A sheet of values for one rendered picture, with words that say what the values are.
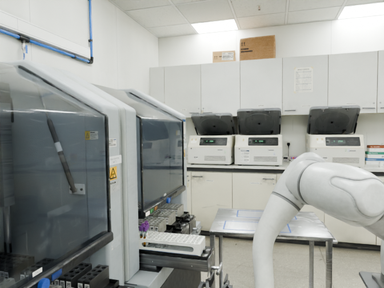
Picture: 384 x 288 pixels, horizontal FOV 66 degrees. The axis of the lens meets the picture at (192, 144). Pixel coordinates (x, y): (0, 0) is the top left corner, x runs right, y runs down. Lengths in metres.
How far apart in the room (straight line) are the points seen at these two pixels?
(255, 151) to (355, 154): 1.05
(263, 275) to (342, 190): 0.35
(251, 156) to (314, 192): 2.71
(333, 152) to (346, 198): 2.79
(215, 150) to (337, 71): 1.69
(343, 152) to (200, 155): 1.61
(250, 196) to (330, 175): 2.80
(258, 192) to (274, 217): 2.65
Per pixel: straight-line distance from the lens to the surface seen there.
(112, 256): 1.18
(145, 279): 1.35
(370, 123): 4.30
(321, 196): 0.85
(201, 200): 3.74
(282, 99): 3.83
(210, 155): 3.62
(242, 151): 3.56
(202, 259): 1.33
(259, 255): 0.97
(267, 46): 3.98
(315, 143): 3.58
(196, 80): 3.99
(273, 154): 3.54
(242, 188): 3.61
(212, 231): 1.60
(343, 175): 0.83
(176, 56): 4.50
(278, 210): 0.96
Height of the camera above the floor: 1.35
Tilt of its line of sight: 3 degrees down
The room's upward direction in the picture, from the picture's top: 1 degrees counter-clockwise
